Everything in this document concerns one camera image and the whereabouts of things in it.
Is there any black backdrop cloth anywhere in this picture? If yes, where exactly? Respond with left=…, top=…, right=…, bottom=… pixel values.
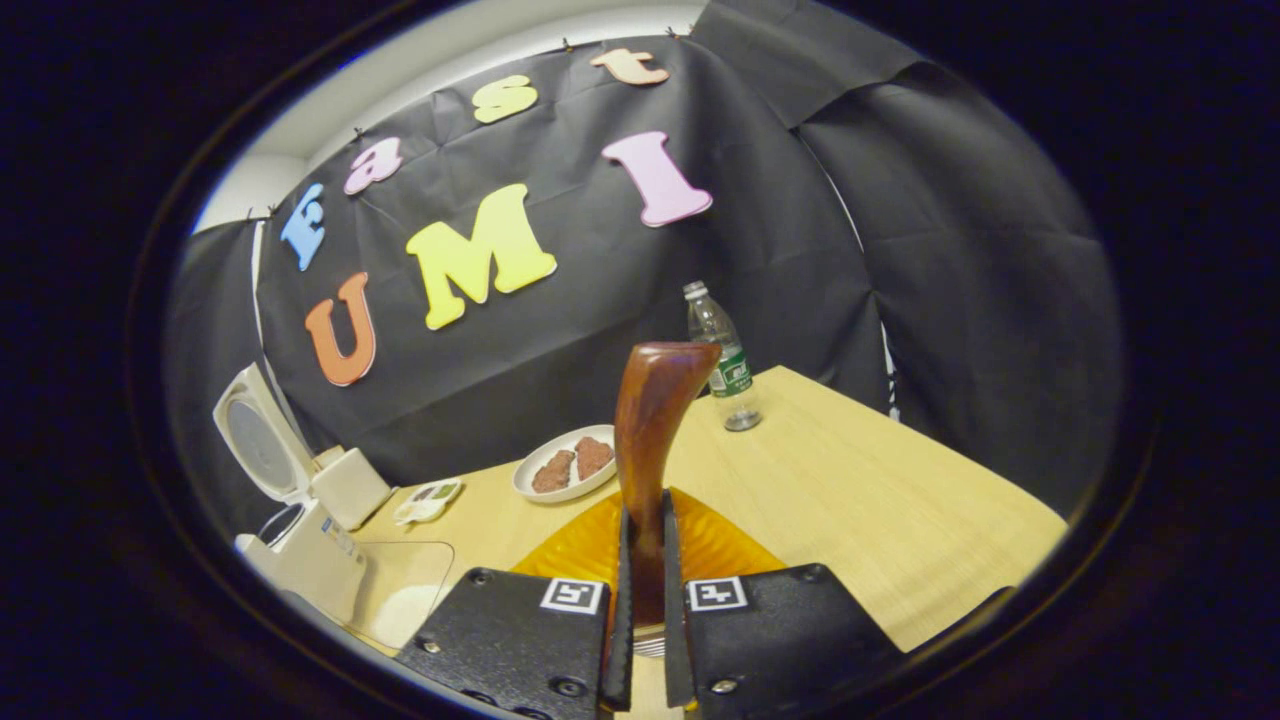
left=160, top=0, right=1123, bottom=536

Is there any brown wooden spoon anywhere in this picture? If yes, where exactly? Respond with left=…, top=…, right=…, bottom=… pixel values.
left=612, top=341, right=723, bottom=631

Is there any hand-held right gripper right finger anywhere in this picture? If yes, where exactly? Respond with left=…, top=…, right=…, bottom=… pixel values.
left=660, top=488, right=906, bottom=720

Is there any white rice cooker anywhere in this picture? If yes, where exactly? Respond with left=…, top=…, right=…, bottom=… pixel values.
left=212, top=362, right=371, bottom=629

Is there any clear plastic water bottle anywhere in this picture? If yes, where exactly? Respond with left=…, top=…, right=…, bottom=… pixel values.
left=683, top=281, right=763, bottom=433

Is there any white toaster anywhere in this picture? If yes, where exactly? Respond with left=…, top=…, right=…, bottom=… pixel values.
left=312, top=445, right=396, bottom=531

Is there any white round plate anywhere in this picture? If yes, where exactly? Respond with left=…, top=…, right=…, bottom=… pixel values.
left=511, top=424, right=621, bottom=504

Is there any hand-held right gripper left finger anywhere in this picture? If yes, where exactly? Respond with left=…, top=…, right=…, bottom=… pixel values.
left=395, top=488, right=637, bottom=720

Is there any brown meat piece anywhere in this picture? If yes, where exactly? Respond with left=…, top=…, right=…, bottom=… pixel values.
left=531, top=449, right=578, bottom=494
left=574, top=436, right=615, bottom=481

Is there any white divided grain dish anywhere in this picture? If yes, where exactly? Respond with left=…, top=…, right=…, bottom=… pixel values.
left=393, top=478, right=464, bottom=527

